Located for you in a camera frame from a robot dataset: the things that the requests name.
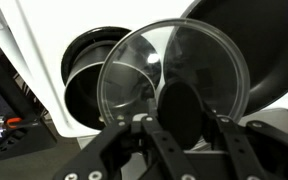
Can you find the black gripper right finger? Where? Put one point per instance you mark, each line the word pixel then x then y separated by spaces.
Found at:
pixel 267 146

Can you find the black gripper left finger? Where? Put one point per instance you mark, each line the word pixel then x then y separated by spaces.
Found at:
pixel 117 150

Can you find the glass lid with black knob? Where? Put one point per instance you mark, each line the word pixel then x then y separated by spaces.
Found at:
pixel 200 60

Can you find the white electric stove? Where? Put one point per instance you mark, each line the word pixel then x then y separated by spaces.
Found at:
pixel 44 40

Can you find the small black saucepan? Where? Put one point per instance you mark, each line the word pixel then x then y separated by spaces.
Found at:
pixel 84 100

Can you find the large black frying pan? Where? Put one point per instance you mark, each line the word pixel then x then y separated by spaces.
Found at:
pixel 270 50

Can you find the orange black bar clamp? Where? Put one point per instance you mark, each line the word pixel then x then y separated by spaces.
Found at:
pixel 15 122

